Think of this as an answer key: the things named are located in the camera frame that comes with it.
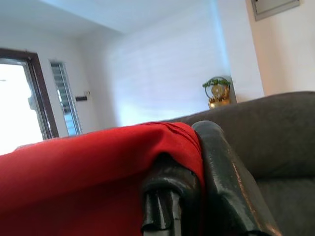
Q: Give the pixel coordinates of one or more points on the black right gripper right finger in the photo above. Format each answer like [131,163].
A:
[221,186]

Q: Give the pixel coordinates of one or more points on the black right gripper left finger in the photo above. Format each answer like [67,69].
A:
[169,204]

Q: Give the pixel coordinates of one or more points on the red pillow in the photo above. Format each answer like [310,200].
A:
[81,177]

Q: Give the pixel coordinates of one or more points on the dark grey leather sofa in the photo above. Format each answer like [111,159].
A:
[270,137]

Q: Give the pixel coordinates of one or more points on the golden ornament with green leaves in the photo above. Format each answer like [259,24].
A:
[218,94]

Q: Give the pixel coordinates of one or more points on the louvred glass window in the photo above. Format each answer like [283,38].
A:
[65,98]

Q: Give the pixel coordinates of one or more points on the black wall switch plate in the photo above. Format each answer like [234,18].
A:
[81,98]

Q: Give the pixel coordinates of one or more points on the brown door frame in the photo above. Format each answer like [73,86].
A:
[41,96]

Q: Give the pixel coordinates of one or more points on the grey wall panel box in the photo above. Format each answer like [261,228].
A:
[275,5]

